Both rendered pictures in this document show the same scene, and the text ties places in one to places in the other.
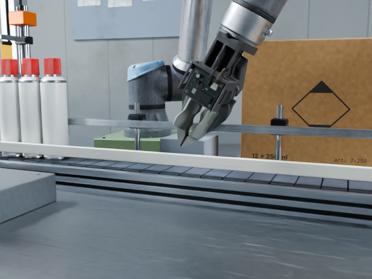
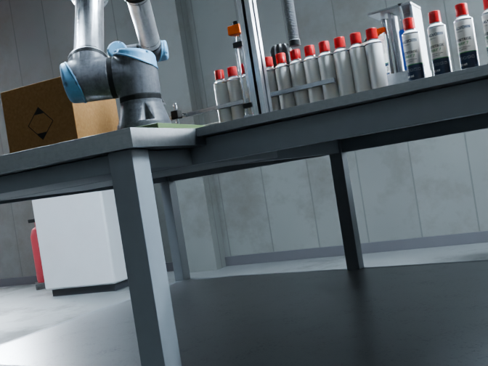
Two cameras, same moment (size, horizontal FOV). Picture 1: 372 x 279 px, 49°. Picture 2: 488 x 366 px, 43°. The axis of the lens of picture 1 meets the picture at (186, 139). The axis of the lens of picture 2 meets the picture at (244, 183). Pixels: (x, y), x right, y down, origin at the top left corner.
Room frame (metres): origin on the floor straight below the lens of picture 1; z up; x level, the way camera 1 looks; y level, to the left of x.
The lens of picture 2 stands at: (2.97, 0.67, 0.69)
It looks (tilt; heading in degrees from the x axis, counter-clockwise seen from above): 0 degrees down; 190
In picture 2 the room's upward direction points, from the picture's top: 9 degrees counter-clockwise
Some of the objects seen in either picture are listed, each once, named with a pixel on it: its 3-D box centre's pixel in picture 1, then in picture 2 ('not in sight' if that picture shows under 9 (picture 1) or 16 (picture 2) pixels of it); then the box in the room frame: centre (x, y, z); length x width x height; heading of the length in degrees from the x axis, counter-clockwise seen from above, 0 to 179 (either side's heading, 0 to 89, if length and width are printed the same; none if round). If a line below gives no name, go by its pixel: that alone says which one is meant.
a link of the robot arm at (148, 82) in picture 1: (148, 82); (134, 72); (1.29, 0.12, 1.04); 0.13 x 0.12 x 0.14; 101
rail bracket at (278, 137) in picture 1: (277, 150); not in sight; (0.73, -0.17, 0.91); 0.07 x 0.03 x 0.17; 158
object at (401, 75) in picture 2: not in sight; (399, 51); (0.97, 0.87, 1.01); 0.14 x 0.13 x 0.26; 68
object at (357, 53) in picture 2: not in sight; (359, 66); (1.01, 0.74, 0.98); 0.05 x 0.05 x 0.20
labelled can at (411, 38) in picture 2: not in sight; (413, 53); (1.08, 0.90, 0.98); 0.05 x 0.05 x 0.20
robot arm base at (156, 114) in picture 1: (147, 119); (142, 114); (1.29, 0.12, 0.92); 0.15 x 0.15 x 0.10
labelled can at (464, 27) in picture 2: not in sight; (466, 40); (1.13, 1.04, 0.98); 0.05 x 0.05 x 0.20
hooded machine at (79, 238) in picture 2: not in sight; (89, 202); (-1.95, -1.51, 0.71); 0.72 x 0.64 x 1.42; 74
